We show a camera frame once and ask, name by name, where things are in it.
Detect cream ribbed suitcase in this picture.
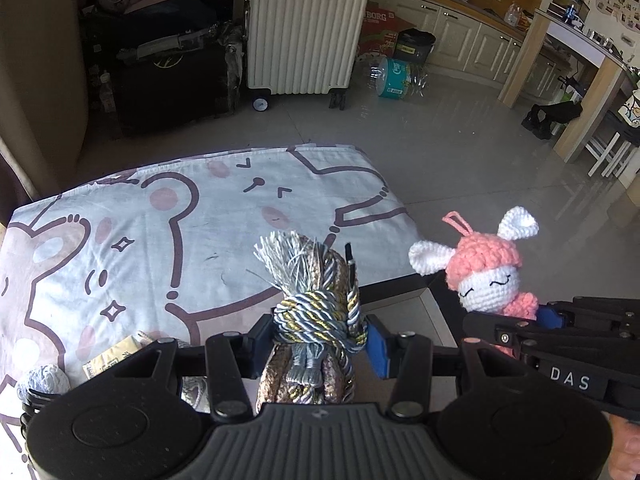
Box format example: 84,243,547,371
246,0,372,111

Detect dark blue bag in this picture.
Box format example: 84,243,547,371
120,0,231,36

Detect white stool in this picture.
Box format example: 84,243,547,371
582,110,640,181

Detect plastic bottle pack teal label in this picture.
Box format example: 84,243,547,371
362,56,431,101

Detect black box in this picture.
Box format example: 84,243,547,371
350,272,468,406

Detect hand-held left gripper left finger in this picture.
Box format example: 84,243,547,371
106,314,276,423

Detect person's right hand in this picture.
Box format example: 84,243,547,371
609,417,640,480

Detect black trash bin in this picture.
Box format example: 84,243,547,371
395,29,437,68

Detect grey yarn ball with cord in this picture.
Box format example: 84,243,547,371
180,374,210,413

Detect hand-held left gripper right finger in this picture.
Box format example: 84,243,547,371
366,315,531,421

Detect pink crochet bunny doll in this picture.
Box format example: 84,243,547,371
408,206,541,358

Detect brown curtain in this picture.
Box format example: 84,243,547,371
0,130,43,213

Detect printed bear blanket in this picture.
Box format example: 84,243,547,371
0,142,423,480

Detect photo collage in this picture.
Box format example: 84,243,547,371
592,0,640,31

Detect pale grey yarn ball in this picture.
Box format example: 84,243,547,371
15,364,72,403

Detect red cardboard box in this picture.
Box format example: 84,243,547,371
357,0,416,58

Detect wooden bar table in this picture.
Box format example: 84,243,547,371
500,7,636,163

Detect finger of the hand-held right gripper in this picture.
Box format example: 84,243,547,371
536,297,640,331
462,312,640,361

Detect cream kitchen cabinets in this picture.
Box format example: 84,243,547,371
370,0,566,96

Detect yellow tissue packet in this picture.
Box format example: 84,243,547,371
82,332,156,383

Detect black storage trunk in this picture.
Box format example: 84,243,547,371
112,40,245,136

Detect grey gold tassel rope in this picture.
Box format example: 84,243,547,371
245,230,368,406

